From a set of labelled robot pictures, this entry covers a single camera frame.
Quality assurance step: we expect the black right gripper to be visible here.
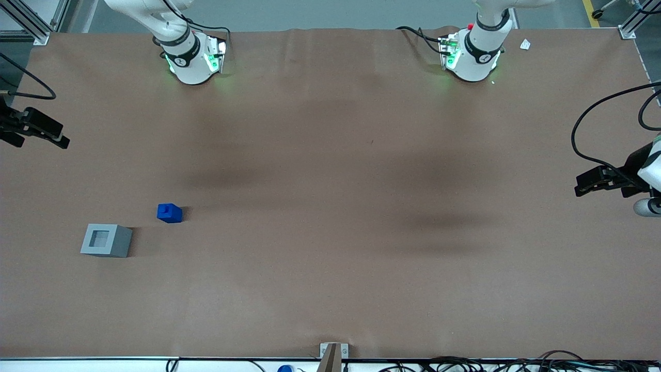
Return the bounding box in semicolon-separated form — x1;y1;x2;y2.
0;97;71;150

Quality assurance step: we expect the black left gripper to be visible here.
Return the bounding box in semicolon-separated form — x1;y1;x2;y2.
574;142;656;198

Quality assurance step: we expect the blue plastic block part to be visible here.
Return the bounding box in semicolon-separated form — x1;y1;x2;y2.
156;203;183;224

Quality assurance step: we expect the gray square socket base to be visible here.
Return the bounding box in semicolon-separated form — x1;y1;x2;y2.
80;223;133;258

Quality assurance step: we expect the black caster wheel leg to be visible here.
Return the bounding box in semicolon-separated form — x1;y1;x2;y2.
591;0;621;20

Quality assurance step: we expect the paper table cover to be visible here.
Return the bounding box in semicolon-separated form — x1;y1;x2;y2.
0;26;661;361

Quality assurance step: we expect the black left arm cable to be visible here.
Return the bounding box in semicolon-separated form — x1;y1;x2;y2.
638;90;661;132
571;81;661;175

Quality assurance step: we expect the aluminium frame post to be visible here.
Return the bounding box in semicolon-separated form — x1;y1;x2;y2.
0;0;71;47
619;0;661;40

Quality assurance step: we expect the black right base cable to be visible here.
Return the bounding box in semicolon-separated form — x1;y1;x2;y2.
161;0;232;41

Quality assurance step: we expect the black base cable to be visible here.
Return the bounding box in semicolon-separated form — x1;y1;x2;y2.
161;0;232;41
396;25;451;55

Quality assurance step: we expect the black cable tangle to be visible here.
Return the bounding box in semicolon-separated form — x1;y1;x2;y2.
376;350;661;372

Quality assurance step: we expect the black left base cable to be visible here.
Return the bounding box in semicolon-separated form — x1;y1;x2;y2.
396;25;451;55

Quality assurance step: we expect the thin black table-edge cable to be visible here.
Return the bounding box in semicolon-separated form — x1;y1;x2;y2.
165;356;267;372

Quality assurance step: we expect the gray metal bracket plate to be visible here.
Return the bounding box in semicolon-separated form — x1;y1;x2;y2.
319;342;350;360

